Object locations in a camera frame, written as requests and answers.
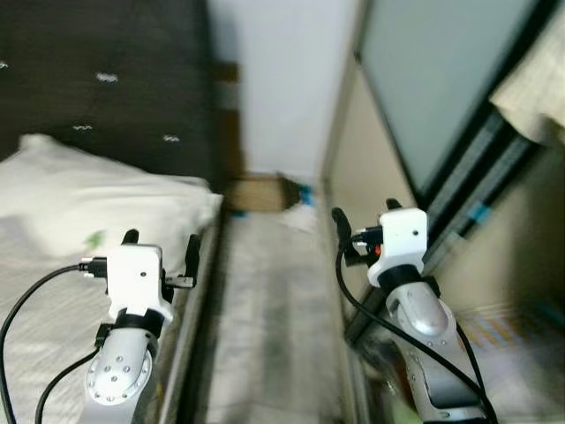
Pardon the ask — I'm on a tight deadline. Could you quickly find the beige wardrobe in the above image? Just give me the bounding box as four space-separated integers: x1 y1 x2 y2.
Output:
320 0 565 424

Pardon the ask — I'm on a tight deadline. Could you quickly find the brown cardboard box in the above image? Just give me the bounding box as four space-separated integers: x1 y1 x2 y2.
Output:
225 174 305 214

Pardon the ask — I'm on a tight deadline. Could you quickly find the grey quilted mattress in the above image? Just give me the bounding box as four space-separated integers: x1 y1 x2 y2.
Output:
0 215 222 424

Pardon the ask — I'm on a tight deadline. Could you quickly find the frosted glass sliding door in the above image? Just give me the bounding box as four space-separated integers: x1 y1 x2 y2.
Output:
355 0 565 257

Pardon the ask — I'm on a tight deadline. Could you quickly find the beige hanging cloth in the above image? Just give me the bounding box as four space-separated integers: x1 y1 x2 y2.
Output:
488 4 565 148

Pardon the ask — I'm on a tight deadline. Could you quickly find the dark tufted headboard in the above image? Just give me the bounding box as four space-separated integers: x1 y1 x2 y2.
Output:
0 0 219 188

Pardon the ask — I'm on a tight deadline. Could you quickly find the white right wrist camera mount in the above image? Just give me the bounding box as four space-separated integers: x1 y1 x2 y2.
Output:
367 208 430 288

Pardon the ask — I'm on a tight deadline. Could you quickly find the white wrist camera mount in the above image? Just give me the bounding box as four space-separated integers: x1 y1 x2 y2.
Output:
104 245 175 321
367 208 430 288

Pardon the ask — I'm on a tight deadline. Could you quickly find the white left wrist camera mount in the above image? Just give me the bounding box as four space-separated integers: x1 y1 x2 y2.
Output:
104 245 175 321

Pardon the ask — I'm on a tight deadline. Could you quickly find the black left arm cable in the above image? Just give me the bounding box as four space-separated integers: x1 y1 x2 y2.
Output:
35 349 102 424

